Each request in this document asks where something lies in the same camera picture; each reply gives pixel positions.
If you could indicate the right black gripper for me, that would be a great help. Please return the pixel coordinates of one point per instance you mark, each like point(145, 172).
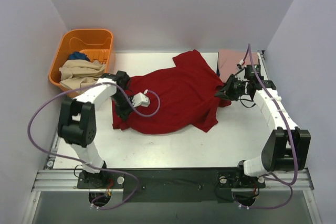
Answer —
point(229, 88)

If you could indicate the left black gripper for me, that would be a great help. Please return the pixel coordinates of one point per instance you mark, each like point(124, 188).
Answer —
point(123, 110)

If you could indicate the red t shirt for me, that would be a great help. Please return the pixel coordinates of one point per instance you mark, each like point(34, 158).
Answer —
point(179, 96)

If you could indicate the beige t shirt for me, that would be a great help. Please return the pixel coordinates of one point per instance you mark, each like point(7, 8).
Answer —
point(80, 73)

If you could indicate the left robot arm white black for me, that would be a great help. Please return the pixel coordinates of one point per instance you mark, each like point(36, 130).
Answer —
point(77, 121)

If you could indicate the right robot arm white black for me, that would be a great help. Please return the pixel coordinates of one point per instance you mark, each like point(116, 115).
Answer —
point(287, 146)

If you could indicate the folded navy t shirt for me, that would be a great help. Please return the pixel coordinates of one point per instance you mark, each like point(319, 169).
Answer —
point(217, 69)

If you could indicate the folded pink t shirt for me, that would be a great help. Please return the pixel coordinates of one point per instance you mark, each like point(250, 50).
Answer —
point(228, 60)

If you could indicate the orange plastic basket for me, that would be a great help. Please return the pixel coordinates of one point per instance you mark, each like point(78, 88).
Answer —
point(96, 44)

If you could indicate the blue t shirt in basket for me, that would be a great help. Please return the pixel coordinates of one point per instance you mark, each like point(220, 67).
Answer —
point(76, 55)

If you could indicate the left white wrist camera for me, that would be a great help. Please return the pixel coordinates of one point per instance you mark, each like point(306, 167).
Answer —
point(141, 99)

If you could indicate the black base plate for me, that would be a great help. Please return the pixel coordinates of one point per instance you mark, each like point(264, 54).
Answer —
point(173, 194)

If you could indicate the aluminium rail frame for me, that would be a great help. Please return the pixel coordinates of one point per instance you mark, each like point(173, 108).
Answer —
point(63, 177)

